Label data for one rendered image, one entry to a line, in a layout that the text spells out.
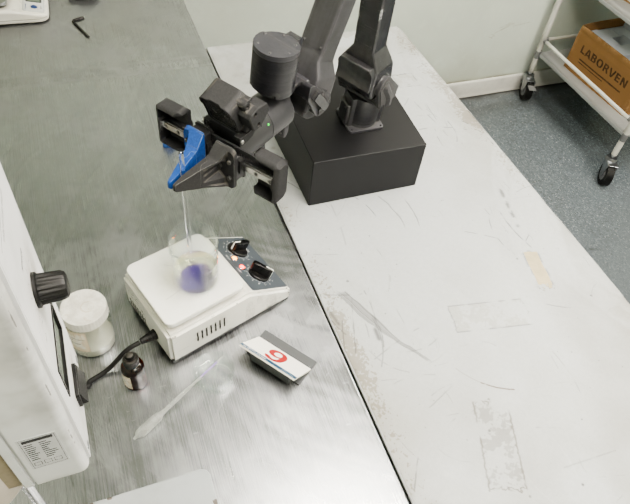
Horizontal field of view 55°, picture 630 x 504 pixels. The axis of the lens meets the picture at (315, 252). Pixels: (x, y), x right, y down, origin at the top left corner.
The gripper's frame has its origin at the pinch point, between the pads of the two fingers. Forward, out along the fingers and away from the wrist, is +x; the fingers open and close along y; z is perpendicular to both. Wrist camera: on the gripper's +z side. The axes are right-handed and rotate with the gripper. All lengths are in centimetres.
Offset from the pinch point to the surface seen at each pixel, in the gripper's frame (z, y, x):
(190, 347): -23.8, 4.7, 7.7
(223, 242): -20.7, -2.1, -7.7
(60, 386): 21.8, 22.2, 32.8
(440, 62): -94, -38, -200
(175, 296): -17.4, 0.9, 5.8
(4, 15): -24, -83, -32
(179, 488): -25.3, 15.8, 22.5
